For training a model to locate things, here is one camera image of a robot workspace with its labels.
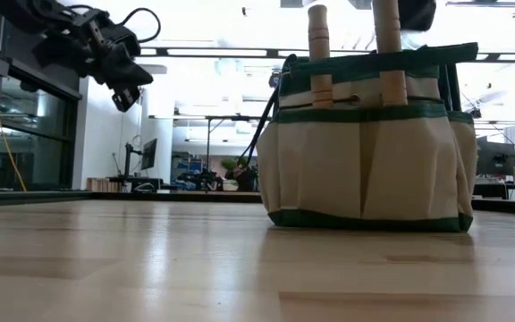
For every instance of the overhead light bar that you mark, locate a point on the overhead light bar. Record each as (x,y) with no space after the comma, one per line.
(217,52)

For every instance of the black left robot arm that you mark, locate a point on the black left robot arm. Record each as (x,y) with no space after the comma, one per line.
(20,13)

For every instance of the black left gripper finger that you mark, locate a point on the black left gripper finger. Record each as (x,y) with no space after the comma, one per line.
(125,99)
(128,67)

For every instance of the large dark monitor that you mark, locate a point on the large dark monitor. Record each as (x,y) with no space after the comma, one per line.
(494,156)

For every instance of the cream canvas green-trimmed garden bag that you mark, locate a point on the cream canvas green-trimmed garden bag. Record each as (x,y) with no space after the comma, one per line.
(365,170)

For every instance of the dark monitor on arm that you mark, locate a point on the dark monitor on arm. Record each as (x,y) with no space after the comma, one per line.
(149,154)

